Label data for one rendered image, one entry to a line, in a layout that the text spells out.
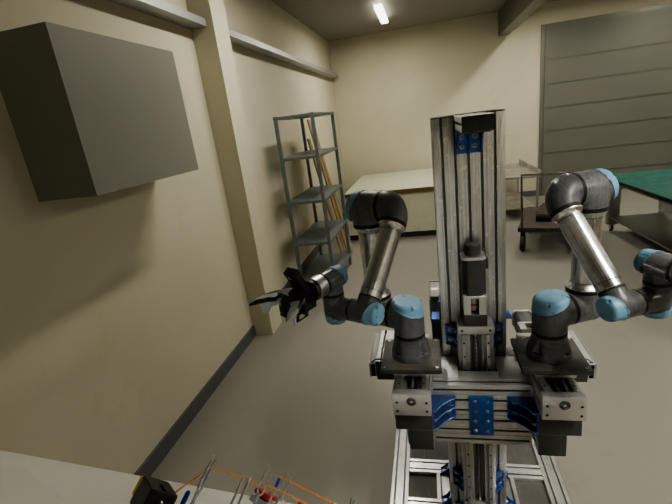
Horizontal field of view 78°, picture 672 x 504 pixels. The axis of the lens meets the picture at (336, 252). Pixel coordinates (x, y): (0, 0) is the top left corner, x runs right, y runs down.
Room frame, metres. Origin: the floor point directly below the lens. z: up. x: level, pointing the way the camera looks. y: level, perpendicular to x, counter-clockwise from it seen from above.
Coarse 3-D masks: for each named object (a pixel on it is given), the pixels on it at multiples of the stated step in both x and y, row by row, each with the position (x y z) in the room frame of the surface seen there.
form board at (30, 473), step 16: (0, 464) 0.56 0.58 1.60; (16, 464) 0.58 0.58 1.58; (32, 464) 0.60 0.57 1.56; (48, 464) 0.62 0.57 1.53; (64, 464) 0.65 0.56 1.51; (0, 480) 0.51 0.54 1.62; (16, 480) 0.52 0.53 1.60; (32, 480) 0.54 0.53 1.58; (48, 480) 0.56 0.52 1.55; (64, 480) 0.59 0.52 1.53; (80, 480) 0.61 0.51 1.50; (96, 480) 0.64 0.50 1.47; (112, 480) 0.67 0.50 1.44; (128, 480) 0.70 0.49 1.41; (0, 496) 0.46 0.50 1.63; (16, 496) 0.48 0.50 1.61; (32, 496) 0.49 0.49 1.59; (48, 496) 0.51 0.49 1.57; (64, 496) 0.53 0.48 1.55; (80, 496) 0.55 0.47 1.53; (96, 496) 0.57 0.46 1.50; (112, 496) 0.60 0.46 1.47; (128, 496) 0.62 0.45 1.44; (192, 496) 0.75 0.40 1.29; (208, 496) 0.79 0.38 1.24; (224, 496) 0.84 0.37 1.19
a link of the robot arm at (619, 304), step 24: (552, 192) 1.28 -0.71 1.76; (576, 192) 1.25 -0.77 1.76; (552, 216) 1.25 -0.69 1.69; (576, 216) 1.21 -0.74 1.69; (576, 240) 1.17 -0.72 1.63; (600, 264) 1.10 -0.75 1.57; (600, 288) 1.08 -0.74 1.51; (624, 288) 1.05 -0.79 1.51; (600, 312) 1.05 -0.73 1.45; (624, 312) 1.01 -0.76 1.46
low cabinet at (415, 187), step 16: (368, 176) 9.06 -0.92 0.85; (384, 176) 8.73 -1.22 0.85; (400, 176) 8.43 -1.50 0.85; (416, 176) 8.14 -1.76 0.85; (432, 176) 7.87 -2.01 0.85; (352, 192) 7.25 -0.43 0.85; (400, 192) 6.90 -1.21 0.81; (416, 192) 6.88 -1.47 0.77; (432, 192) 6.82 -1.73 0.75; (416, 208) 6.89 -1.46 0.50; (432, 208) 6.82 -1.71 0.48; (352, 224) 7.15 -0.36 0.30; (416, 224) 6.89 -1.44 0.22; (432, 224) 6.83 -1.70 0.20
